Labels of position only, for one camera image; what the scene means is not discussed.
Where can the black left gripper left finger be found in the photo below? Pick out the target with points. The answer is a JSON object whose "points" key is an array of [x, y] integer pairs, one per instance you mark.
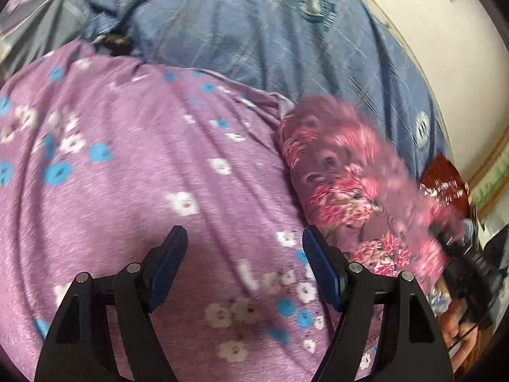
{"points": [[78, 345]]}

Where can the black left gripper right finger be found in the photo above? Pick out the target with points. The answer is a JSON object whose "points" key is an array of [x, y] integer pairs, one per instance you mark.
{"points": [[409, 342]]}

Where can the mauve pink floral garment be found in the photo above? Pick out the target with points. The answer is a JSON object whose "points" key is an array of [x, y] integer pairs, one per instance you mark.
{"points": [[352, 185]]}

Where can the person's hand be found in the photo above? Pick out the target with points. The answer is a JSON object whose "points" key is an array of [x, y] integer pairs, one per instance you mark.
{"points": [[452, 329]]}

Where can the red shiny plastic bag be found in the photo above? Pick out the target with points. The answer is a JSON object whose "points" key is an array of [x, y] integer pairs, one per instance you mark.
{"points": [[442, 181]]}

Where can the purple floral bed sheet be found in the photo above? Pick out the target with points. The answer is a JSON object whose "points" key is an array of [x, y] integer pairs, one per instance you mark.
{"points": [[101, 156]]}

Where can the blue plaid bed cover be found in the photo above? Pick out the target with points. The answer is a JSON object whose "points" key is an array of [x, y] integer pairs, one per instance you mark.
{"points": [[296, 48]]}

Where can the small black object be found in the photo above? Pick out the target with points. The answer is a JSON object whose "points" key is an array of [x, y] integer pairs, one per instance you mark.
{"points": [[114, 44]]}

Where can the grey plaid star blanket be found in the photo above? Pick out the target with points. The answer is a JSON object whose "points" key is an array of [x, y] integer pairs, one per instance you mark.
{"points": [[31, 29]]}

